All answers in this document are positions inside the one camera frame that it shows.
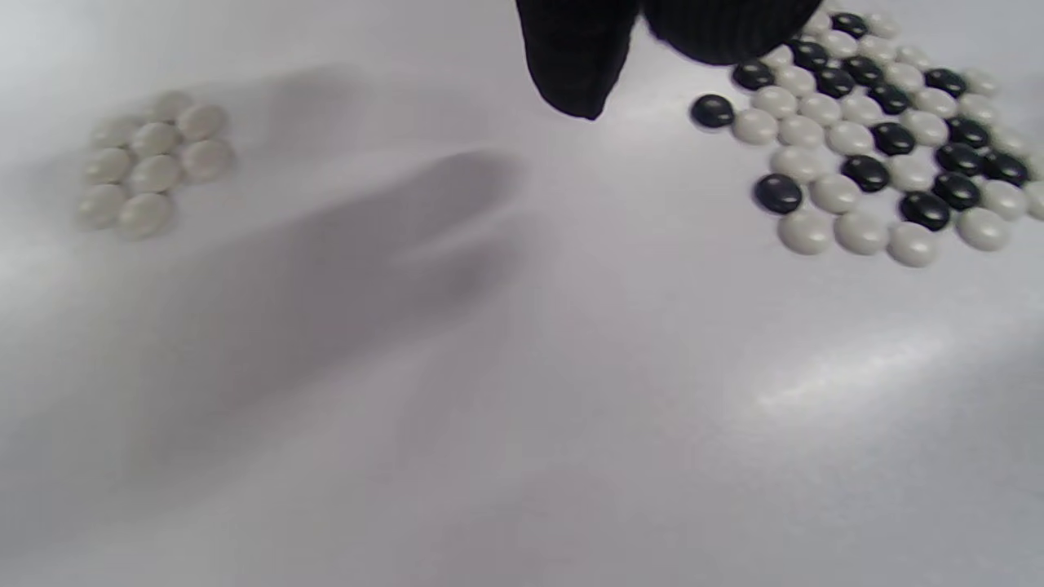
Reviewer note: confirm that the person's left hand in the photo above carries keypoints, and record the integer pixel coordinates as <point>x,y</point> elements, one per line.
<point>579,57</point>

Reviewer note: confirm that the pile of mixed go stones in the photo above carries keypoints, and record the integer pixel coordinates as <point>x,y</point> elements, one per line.
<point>848,139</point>

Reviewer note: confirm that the group of white go stones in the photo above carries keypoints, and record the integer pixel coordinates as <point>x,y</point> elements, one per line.
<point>155,167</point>

